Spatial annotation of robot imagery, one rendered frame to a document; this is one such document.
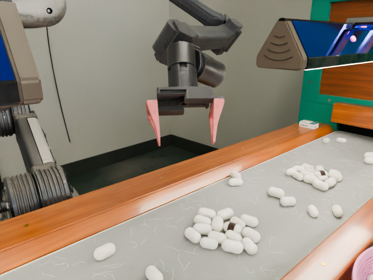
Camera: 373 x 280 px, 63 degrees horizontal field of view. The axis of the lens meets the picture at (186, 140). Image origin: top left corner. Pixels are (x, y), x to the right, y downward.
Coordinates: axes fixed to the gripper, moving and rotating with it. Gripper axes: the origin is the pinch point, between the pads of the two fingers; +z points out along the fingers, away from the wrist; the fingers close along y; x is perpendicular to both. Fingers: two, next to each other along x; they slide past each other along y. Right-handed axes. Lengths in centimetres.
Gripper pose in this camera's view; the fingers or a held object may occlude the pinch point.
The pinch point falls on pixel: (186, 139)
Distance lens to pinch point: 55.3
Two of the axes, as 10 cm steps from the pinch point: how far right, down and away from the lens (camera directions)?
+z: 0.6, 9.3, -3.6
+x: 0.7, -3.6, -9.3
